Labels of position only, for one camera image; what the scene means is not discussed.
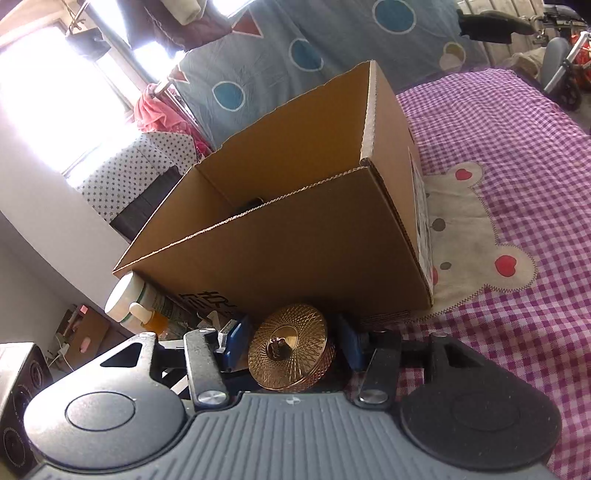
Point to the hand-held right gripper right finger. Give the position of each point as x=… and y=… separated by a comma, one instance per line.
x=351, y=346

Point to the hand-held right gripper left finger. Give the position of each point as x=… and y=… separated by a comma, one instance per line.
x=238, y=344

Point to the gold round patterned lid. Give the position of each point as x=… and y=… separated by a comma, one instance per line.
x=291, y=341

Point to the brown cardboard box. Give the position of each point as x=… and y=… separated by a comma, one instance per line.
x=286, y=244

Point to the orange pump bottle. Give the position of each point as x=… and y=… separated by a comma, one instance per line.
x=154, y=323

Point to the wooden side cabinet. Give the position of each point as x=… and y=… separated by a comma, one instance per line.
x=90, y=327

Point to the dark cabinet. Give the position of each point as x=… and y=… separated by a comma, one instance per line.
x=147, y=203

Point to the white dotted cover cloth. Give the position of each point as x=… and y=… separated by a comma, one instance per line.
x=129, y=170

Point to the pink cloth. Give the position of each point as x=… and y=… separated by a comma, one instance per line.
x=157, y=110

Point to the purple checked bed sheet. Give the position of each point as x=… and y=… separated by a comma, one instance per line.
x=531, y=161

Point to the dark red hanging cloth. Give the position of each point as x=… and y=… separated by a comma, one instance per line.
x=184, y=34

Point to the blue quilt with circles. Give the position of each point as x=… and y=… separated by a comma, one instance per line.
x=332, y=27

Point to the beige bag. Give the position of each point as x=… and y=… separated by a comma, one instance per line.
x=526, y=64

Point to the white hanging cloth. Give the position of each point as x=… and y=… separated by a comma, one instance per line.
x=187, y=11

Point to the black hanging item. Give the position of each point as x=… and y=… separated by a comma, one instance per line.
x=87, y=41

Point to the grey padded leg rest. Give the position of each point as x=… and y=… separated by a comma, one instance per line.
x=554, y=60

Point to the black padded leg rest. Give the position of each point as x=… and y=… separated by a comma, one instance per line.
x=494, y=25

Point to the wheelchair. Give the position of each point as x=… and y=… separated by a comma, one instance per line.
x=565, y=18

